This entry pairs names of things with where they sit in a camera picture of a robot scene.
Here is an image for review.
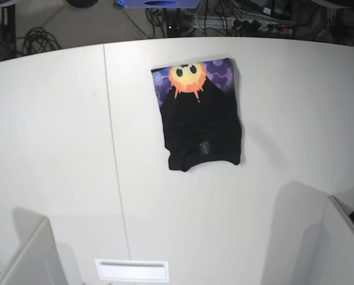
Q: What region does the coiled black cable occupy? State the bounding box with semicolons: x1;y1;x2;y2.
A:
21;27;62;56

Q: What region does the black T-shirt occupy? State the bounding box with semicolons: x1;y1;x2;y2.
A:
151;58;243;172

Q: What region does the white power strip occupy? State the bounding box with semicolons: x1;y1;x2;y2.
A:
191;17;295;34

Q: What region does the white partition panel left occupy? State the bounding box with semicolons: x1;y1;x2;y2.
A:
0;216;68;285

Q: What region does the white partition panel right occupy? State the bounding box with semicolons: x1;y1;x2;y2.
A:
320;197;354;284

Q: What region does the white partition panel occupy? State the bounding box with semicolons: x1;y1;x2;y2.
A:
320;197;354;284
0;216;68;285

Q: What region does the blue box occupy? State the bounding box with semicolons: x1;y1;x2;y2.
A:
119;0;200;9

